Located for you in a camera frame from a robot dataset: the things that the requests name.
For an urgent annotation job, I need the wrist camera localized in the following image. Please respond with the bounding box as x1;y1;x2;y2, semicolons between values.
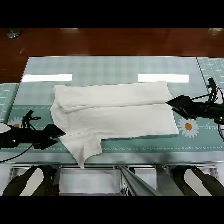
205;77;220;102
21;109;43;130

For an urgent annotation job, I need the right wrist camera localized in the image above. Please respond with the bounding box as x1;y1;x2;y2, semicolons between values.
205;77;220;102

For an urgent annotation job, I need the white T-shirt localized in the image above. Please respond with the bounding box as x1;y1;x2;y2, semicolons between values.
49;80;180;170

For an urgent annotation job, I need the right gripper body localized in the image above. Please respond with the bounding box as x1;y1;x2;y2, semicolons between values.
165;94;202;120

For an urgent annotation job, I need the silver frame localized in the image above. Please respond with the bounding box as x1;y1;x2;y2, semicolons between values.
0;161;224;197

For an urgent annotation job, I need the black cable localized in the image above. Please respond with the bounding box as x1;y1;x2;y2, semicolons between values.
216;122;224;142
0;142;35;165

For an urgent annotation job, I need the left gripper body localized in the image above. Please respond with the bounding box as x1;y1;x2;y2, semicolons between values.
32;123;67;150

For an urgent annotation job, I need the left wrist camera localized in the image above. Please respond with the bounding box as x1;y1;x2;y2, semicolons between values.
21;109;43;130

